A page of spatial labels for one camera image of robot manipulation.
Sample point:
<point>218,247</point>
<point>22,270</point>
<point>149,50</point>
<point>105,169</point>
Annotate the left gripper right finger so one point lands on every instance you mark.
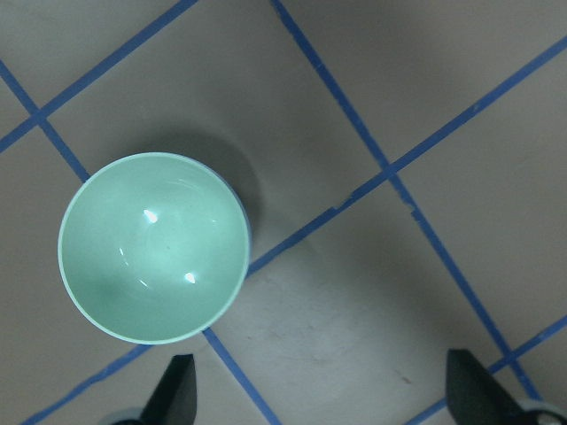
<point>473,396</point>

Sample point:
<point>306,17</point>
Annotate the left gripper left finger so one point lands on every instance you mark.
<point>175,399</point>

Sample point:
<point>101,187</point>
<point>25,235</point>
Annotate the green bowl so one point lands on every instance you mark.
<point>122,248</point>

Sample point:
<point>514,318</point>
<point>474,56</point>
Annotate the blue bowl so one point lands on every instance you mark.
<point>220,241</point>

